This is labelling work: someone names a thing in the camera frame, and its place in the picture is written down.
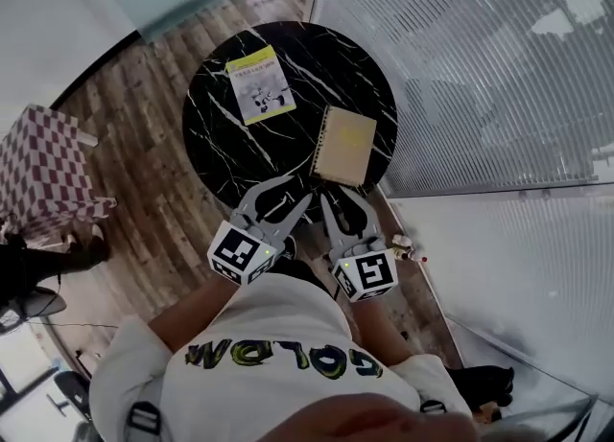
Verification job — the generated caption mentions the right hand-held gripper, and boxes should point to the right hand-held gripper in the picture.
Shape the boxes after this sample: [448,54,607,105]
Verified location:
[319,186,399,303]

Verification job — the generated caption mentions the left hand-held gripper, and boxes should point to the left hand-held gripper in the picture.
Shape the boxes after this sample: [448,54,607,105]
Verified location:
[206,174,314,287]

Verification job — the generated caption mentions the tan book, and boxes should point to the tan book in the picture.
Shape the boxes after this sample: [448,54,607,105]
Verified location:
[314,104,379,188]

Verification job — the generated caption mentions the yellow-green book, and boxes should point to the yellow-green book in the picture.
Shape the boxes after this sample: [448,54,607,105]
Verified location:
[224,44,297,127]

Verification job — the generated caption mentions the person's right forearm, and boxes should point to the person's right forearm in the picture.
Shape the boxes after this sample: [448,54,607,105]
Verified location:
[352,298,413,367]

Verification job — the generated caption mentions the person's left forearm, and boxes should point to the person's left forearm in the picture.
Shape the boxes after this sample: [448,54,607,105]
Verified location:
[148,276,241,353]

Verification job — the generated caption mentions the round black marble table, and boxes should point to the round black marble table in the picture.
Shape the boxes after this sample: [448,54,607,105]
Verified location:
[181,21,399,221]

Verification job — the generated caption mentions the person's black trousers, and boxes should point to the person's black trousers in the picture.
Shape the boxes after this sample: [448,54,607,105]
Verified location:
[263,219,340,300]

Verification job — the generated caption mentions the white printed t-shirt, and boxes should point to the white printed t-shirt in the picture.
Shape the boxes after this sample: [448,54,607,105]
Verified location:
[88,271,474,442]

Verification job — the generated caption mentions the person's face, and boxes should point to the person's face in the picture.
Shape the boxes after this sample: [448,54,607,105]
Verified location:
[258,391,481,442]

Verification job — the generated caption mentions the maroon white checkered box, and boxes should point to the maroon white checkered box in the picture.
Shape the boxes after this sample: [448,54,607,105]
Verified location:
[0,103,118,243]

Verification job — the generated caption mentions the grey and black swivel chair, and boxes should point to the grey and black swivel chair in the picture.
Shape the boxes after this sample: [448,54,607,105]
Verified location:
[0,285,68,336]

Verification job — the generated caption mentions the black office chair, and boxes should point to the black office chair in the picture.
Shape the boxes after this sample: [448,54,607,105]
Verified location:
[45,369,93,425]

